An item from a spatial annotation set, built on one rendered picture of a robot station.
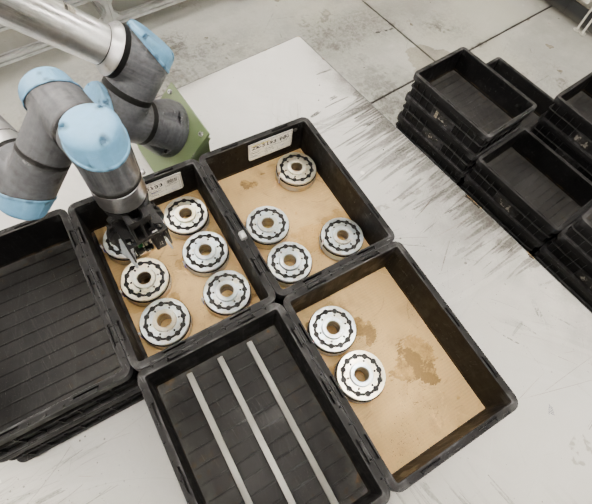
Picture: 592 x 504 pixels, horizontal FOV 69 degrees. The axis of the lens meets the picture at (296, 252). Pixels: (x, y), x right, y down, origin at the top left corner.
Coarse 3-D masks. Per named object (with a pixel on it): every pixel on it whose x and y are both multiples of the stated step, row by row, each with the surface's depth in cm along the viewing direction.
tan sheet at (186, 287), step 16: (192, 192) 108; (160, 208) 105; (176, 240) 101; (160, 256) 99; (176, 256) 99; (112, 272) 96; (176, 272) 98; (240, 272) 99; (176, 288) 96; (192, 288) 96; (128, 304) 93; (192, 304) 95; (192, 320) 93; (208, 320) 93
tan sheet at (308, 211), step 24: (264, 168) 113; (240, 192) 109; (264, 192) 109; (288, 192) 110; (312, 192) 111; (240, 216) 106; (288, 216) 107; (312, 216) 107; (336, 216) 108; (288, 240) 104; (312, 240) 104; (288, 264) 101; (312, 264) 101
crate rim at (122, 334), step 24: (168, 168) 98; (216, 192) 96; (72, 216) 91; (240, 240) 91; (96, 264) 86; (264, 288) 87; (240, 312) 84; (120, 336) 80; (192, 336) 81; (144, 360) 79
